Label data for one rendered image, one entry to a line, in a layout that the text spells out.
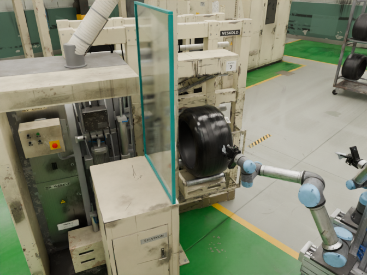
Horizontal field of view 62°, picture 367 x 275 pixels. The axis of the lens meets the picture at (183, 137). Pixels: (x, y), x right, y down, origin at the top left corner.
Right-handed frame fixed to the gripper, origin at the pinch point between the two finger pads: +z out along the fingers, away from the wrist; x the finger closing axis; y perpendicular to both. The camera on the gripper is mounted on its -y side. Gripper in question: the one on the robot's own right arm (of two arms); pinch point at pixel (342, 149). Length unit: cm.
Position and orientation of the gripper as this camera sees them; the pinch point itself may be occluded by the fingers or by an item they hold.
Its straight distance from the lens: 287.1
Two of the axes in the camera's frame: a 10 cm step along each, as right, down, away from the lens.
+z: -3.2, -4.5, 8.4
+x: 9.4, -2.7, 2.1
